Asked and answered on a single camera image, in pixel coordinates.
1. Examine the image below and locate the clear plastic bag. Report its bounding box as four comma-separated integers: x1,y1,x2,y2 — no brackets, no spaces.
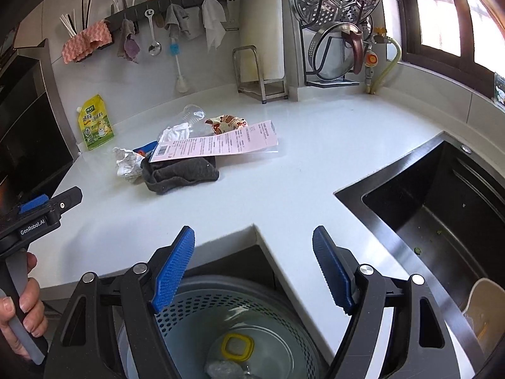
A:
204,359,253,379

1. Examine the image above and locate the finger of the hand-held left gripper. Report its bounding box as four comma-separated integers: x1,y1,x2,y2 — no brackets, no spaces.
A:
19,195,50,214
49,187,83,222

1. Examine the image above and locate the dark wall hook rail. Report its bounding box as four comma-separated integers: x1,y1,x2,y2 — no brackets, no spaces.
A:
104,0,236,34

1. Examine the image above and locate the steel cutting board rack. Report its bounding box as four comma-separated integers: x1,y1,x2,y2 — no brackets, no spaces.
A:
232,45,288,105

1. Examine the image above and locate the printed glass mug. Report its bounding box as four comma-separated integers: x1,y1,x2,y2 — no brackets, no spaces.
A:
491,72,505,113

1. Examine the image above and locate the pink sponge cloth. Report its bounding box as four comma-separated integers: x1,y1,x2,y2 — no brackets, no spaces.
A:
62,21,113,64

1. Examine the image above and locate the person's left hand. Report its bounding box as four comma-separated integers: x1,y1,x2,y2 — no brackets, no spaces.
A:
0,252,49,360

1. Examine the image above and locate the black lid rack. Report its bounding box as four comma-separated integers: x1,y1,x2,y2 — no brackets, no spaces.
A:
298,14,374,88

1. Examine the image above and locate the black chopsticks bundle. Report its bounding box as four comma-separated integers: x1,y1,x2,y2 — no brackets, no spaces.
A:
81,0,94,32

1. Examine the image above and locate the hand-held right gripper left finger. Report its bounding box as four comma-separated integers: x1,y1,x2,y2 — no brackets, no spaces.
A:
43,225,196,379

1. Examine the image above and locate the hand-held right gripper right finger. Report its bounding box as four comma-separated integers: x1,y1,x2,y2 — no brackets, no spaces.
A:
312,226,464,379

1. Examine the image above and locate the dark grey sock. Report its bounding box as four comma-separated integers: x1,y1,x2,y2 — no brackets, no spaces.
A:
141,155,220,195

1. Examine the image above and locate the white paper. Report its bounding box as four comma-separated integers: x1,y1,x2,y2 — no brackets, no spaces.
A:
112,147,145,184

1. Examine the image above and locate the yellow seasoning pouch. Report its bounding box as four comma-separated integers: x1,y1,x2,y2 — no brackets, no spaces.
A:
75,94,115,151

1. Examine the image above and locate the dark steel sink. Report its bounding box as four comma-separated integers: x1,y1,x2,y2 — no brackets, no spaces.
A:
333,131,505,366

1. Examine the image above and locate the white tissue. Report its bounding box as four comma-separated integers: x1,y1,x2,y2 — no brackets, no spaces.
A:
158,122,193,145

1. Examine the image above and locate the white bottle brush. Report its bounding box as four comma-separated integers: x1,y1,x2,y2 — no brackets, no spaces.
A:
169,27,191,94

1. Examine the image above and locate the white chopsticks bundle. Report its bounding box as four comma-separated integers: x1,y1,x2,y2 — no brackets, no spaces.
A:
59,8,80,37

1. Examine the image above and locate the white cutting board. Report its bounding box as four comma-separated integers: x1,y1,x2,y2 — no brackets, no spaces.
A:
240,0,296,82

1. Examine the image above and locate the steel smiley ladle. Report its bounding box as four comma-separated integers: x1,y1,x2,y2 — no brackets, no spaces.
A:
144,8,163,57

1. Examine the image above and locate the white hanging cloth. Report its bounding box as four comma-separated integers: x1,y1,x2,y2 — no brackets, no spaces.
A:
201,0,228,51

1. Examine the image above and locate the patterned snack wrapper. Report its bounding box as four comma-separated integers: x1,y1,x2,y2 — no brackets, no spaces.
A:
205,114,248,137

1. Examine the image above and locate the gas valve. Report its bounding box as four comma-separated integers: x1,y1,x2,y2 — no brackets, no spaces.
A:
363,27,390,88

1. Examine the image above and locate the grey trash bin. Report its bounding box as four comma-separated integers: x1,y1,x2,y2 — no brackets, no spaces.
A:
116,274,333,379

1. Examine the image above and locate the dark framed window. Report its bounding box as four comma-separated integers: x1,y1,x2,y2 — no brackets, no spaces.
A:
395,0,505,87

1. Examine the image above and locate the clear plastic cup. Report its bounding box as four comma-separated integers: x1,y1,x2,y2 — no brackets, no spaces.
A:
160,104,208,143

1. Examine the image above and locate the yellow gas hose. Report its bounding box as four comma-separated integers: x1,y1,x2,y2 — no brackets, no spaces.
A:
369,37,403,95

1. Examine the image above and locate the yellow ring lid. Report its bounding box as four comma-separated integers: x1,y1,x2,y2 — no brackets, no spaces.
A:
221,334,254,363

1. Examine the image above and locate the pink paper sheet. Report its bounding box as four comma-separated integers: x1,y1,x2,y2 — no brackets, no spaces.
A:
150,119,279,163

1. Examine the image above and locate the grey purple hanging cloth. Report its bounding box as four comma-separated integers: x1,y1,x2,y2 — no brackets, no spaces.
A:
116,18,141,64

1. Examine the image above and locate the glass pot lid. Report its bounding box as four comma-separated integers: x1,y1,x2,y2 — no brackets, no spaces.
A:
308,21,365,82

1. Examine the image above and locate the cream plastic container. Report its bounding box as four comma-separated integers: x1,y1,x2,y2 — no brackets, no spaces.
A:
461,278,505,364

